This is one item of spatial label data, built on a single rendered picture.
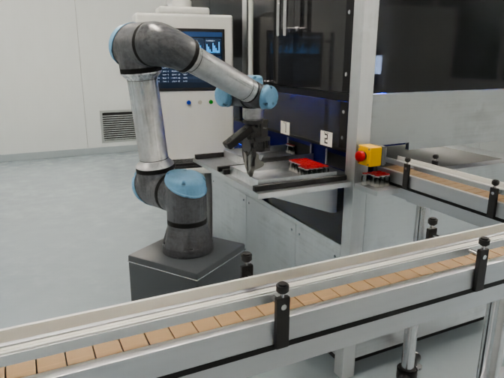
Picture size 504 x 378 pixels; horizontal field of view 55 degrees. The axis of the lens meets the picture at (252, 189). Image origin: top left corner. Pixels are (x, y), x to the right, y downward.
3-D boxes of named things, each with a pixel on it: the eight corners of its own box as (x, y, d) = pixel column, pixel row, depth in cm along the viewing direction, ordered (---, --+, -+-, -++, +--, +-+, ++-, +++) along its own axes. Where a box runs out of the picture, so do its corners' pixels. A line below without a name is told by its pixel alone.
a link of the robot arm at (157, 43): (167, 10, 117) (284, 84, 153) (142, 13, 124) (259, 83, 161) (154, 55, 117) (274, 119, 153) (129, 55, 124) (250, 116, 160)
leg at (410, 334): (406, 371, 201) (424, 195, 180) (422, 384, 193) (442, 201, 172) (389, 377, 197) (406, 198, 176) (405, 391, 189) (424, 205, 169)
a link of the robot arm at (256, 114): (247, 109, 166) (238, 106, 173) (247, 122, 167) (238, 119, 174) (267, 107, 169) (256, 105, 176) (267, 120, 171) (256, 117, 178)
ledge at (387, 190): (382, 184, 189) (383, 178, 189) (406, 192, 178) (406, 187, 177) (354, 187, 183) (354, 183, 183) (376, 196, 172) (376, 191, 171)
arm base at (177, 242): (193, 262, 133) (192, 229, 131) (151, 252, 141) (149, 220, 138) (223, 245, 146) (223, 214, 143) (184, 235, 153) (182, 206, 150)
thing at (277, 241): (295, 212, 428) (298, 113, 404) (500, 325, 249) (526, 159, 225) (187, 229, 386) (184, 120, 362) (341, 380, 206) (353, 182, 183)
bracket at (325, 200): (331, 210, 198) (333, 180, 195) (336, 212, 196) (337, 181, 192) (258, 222, 184) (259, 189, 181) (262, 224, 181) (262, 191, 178)
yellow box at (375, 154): (372, 161, 182) (373, 142, 180) (385, 165, 176) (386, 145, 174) (355, 163, 179) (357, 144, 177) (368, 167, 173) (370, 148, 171)
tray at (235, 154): (285, 151, 244) (286, 144, 243) (313, 160, 222) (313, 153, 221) (223, 157, 230) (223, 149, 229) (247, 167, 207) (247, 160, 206)
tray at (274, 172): (301, 166, 210) (301, 158, 209) (336, 179, 187) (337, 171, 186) (229, 174, 196) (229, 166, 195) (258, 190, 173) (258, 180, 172)
